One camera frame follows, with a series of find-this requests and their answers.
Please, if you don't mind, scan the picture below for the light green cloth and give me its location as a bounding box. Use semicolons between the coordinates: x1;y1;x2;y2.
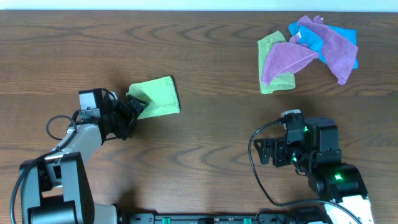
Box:
126;76;180;119

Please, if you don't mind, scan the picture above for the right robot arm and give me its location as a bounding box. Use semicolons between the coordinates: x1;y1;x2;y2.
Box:
248;136;374;223

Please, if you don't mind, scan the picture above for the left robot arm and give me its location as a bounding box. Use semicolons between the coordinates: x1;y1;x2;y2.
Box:
10;88;149;223

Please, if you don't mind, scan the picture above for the olive green cloth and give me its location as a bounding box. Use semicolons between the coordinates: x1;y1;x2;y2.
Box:
257;31;295;95

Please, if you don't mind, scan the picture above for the purple cloth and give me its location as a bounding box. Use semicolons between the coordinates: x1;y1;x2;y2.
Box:
262;16;358;85

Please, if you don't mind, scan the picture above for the blue cloth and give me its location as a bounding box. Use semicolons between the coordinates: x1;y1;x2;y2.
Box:
288;21;357;63

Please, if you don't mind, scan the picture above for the right black camera cable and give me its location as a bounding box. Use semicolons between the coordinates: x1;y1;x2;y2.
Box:
247;119;363;224

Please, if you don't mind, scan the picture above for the black camera cable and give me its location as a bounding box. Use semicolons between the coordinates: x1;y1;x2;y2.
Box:
9;114;78;224
247;119;363;224

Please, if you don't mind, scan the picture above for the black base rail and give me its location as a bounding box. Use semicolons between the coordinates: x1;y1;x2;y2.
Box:
126;213;297;224

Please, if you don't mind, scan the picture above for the left black camera cable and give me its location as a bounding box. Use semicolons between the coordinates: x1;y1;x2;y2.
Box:
9;114;78;224

